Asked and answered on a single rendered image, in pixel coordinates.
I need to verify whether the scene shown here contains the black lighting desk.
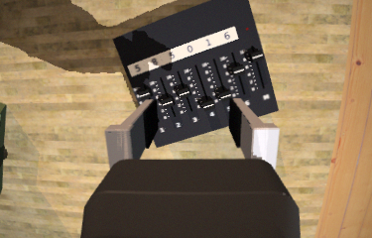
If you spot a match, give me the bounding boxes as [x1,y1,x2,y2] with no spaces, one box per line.
[113,0,279,148]

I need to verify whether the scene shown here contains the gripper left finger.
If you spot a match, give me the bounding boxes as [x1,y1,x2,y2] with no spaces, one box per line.
[104,99,159,169]

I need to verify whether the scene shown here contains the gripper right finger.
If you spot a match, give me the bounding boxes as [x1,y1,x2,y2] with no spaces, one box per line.
[229,98,280,170]

